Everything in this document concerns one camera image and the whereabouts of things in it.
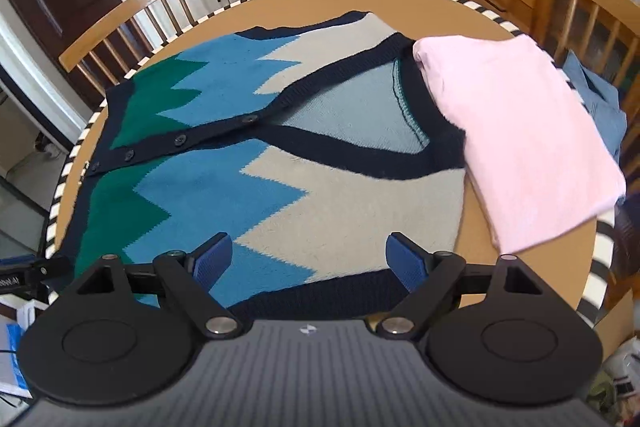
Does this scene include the white blue plastic bag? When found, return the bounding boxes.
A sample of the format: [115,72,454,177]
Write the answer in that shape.
[0,297,38,403]

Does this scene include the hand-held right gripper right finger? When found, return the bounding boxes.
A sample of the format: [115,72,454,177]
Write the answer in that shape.
[374,232,546,339]

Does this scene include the folded pink garment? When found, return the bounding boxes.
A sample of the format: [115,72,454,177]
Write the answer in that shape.
[412,34,627,254]

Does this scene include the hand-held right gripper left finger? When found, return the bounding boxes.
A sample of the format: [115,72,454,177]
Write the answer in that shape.
[65,232,252,339]

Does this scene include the cardboard box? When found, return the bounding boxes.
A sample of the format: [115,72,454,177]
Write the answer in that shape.
[592,289,640,363]

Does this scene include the blue green beige knit cardigan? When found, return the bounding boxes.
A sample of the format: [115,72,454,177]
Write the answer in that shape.
[67,11,468,323]

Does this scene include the blue denim garment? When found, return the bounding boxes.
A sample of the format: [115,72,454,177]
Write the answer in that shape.
[562,51,628,208]

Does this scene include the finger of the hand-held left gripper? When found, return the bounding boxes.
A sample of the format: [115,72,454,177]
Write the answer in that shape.
[32,256,71,290]

